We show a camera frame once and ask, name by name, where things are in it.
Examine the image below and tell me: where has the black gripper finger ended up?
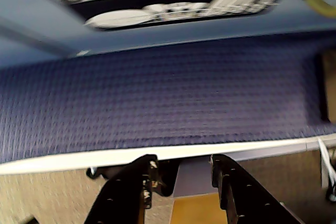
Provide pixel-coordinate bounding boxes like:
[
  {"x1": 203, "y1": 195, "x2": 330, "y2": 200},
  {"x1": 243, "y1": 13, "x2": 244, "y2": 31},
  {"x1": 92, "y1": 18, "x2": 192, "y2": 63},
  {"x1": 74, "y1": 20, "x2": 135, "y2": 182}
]
[
  {"x1": 209, "y1": 154, "x2": 308, "y2": 224},
  {"x1": 85, "y1": 154, "x2": 160, "y2": 224}
]

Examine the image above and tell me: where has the blue textured floor mat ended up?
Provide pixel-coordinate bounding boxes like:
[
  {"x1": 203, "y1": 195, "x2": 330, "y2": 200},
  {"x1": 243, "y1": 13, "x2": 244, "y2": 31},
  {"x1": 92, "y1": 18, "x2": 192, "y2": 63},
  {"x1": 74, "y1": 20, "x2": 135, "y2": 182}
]
[{"x1": 0, "y1": 31, "x2": 336, "y2": 164}]

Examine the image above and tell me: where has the blue toy kitchen cabinet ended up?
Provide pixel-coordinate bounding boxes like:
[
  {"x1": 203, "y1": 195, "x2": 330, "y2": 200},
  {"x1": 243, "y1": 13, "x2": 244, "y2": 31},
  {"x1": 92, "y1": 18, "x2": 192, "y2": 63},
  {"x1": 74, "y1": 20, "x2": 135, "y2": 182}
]
[{"x1": 0, "y1": 0, "x2": 336, "y2": 70}]

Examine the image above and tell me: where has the white cable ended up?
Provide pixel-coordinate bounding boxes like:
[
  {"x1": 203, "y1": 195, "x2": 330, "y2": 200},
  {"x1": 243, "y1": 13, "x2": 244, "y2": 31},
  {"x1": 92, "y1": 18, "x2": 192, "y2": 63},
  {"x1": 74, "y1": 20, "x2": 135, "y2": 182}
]
[{"x1": 317, "y1": 137, "x2": 336, "y2": 190}]

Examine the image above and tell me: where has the gold dishwasher door handle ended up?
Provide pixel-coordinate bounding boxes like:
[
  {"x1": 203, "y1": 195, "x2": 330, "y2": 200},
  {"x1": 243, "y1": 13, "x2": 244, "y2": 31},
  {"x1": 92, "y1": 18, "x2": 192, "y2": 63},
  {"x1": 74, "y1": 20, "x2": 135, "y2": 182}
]
[{"x1": 301, "y1": 0, "x2": 336, "y2": 19}]

